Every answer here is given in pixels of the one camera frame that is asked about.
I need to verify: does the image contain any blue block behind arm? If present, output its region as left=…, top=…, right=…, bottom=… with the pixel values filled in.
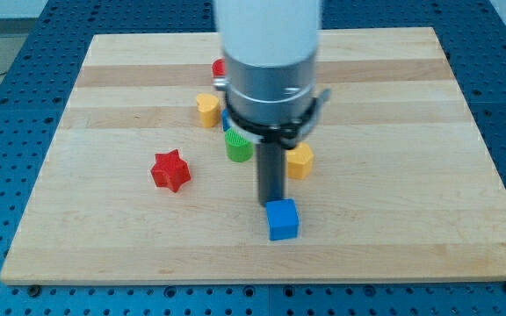
left=221, top=109, right=231, bottom=133

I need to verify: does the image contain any wooden board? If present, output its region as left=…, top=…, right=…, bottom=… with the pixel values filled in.
left=0, top=27, right=506, bottom=285

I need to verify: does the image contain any red block behind arm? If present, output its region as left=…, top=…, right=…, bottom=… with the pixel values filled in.
left=212, top=58, right=226, bottom=77

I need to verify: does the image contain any yellow heart block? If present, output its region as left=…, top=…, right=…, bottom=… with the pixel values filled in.
left=196, top=93, right=220, bottom=128

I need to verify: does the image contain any green circle block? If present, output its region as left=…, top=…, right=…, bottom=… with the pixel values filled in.
left=224, top=128, right=253, bottom=162

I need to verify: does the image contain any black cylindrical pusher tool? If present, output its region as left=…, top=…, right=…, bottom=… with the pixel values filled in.
left=256, top=142, right=286, bottom=206

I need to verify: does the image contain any yellow hexagon block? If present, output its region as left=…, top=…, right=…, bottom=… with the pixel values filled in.
left=286, top=142, right=314, bottom=180

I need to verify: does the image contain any red star block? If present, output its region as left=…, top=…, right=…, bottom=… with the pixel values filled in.
left=150, top=149, right=192, bottom=193

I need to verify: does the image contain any blue cube block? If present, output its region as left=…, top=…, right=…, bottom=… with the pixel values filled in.
left=265, top=198, right=300, bottom=241

